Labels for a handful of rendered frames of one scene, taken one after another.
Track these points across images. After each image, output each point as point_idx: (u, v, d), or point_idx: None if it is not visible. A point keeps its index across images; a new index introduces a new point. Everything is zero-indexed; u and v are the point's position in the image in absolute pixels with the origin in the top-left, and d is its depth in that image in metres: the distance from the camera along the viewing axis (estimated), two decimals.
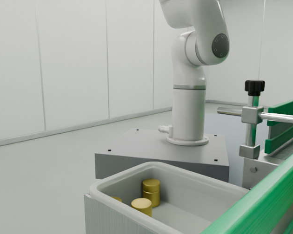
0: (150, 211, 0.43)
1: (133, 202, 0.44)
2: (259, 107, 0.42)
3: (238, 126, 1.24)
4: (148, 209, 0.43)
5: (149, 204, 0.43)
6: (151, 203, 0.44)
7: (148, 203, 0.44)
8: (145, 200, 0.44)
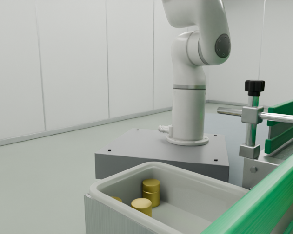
0: (150, 211, 0.43)
1: (133, 202, 0.44)
2: (259, 107, 0.42)
3: (238, 126, 1.24)
4: (148, 209, 0.43)
5: (149, 204, 0.43)
6: (151, 203, 0.44)
7: (148, 203, 0.44)
8: (145, 200, 0.44)
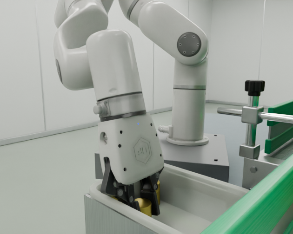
0: (149, 211, 0.43)
1: None
2: (259, 107, 0.42)
3: (238, 126, 1.24)
4: (147, 209, 0.43)
5: (149, 204, 0.43)
6: (150, 203, 0.44)
7: (148, 203, 0.44)
8: (144, 200, 0.44)
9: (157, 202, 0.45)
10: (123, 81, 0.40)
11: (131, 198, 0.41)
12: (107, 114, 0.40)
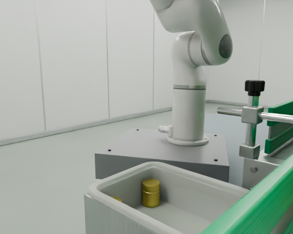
0: None
1: None
2: (259, 107, 0.42)
3: (238, 126, 1.24)
4: None
5: None
6: None
7: None
8: None
9: None
10: None
11: None
12: None
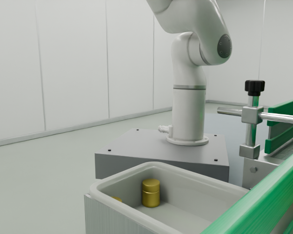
0: None
1: None
2: (259, 107, 0.42)
3: (238, 126, 1.24)
4: None
5: None
6: None
7: None
8: None
9: None
10: None
11: None
12: None
